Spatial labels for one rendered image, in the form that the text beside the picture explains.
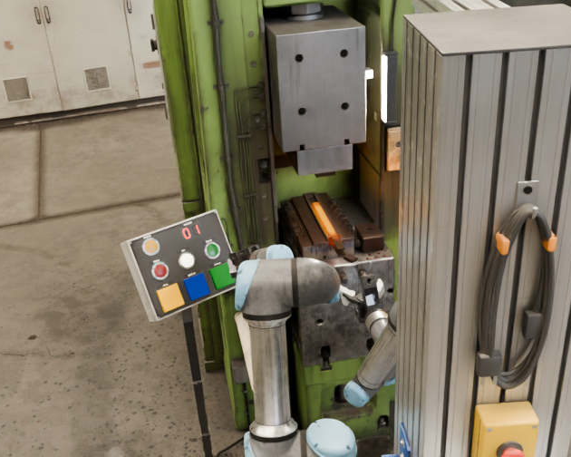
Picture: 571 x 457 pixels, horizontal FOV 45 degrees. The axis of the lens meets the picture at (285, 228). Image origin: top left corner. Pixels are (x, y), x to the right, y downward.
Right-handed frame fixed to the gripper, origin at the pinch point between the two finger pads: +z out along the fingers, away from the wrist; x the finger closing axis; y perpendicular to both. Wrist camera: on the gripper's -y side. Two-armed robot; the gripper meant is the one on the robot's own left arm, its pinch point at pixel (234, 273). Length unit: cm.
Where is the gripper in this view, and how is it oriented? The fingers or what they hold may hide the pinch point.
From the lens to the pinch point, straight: 227.3
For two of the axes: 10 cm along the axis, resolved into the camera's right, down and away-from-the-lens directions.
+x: -8.0, 3.2, -5.0
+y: -3.5, -9.4, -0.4
